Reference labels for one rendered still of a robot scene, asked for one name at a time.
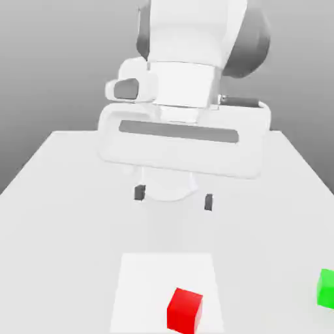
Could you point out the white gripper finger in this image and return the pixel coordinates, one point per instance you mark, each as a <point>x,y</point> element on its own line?
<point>208,202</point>
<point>139,192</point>

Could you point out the small red cube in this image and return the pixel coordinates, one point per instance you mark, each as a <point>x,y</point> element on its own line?
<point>184,311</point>

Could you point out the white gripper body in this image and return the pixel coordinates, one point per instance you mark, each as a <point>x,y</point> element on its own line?
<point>180,154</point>

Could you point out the small green cube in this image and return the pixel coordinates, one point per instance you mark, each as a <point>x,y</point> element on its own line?
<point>326,288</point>

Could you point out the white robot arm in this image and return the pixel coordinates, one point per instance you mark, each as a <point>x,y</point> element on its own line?
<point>182,39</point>

